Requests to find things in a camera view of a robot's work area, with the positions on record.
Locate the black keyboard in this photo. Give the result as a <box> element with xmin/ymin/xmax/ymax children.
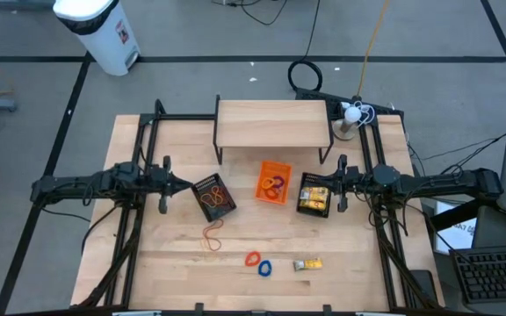
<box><xmin>449</xmin><ymin>245</ymin><xmax>506</xmax><ymax>305</ymax></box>

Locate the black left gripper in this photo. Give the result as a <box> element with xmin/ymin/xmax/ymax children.
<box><xmin>149</xmin><ymin>155</ymin><xmax>194</xmax><ymax>215</ymax></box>

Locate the white trash can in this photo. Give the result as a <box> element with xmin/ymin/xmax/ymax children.
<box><xmin>53</xmin><ymin>0</ymin><xmax>142</xmax><ymax>77</ymax></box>

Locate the yellow hanging cable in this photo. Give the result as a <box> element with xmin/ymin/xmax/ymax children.
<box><xmin>356</xmin><ymin>0</ymin><xmax>391</xmax><ymax>101</ymax></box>

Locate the wooden shelf riser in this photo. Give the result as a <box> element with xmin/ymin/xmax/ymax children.
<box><xmin>213</xmin><ymin>94</ymin><xmax>336</xmax><ymax>166</ymax></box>

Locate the black hanging cable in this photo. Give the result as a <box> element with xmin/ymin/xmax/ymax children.
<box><xmin>286</xmin><ymin>0</ymin><xmax>324</xmax><ymax>93</ymax></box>

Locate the white paper sheet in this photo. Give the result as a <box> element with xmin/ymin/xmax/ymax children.
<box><xmin>432</xmin><ymin>199</ymin><xmax>478</xmax><ymax>255</ymax></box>

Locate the orange plastic mesh basket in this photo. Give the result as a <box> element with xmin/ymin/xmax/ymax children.
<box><xmin>255</xmin><ymin>160</ymin><xmax>293</xmax><ymax>205</ymax></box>

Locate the white cable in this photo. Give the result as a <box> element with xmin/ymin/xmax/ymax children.
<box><xmin>352</xmin><ymin>99</ymin><xmax>377</xmax><ymax>129</ymax></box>

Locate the black plastic mesh basket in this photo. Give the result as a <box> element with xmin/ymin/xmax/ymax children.
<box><xmin>295</xmin><ymin>170</ymin><xmax>333</xmax><ymax>219</ymax></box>
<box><xmin>190</xmin><ymin>173</ymin><xmax>238</xmax><ymax>224</ymax></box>

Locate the white globe desk lamp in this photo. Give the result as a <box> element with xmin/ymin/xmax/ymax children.
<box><xmin>332</xmin><ymin>104</ymin><xmax>365</xmax><ymax>142</ymax></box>

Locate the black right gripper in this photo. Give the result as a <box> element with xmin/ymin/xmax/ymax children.
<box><xmin>317</xmin><ymin>154</ymin><xmax>360</xmax><ymax>213</ymax></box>

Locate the black aluminium table frame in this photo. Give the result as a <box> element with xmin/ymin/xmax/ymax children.
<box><xmin>71</xmin><ymin>87</ymin><xmax>442</xmax><ymax>313</ymax></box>

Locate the black phone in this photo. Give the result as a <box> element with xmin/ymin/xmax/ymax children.
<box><xmin>409</xmin><ymin>269</ymin><xmax>439</xmax><ymax>306</ymax></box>

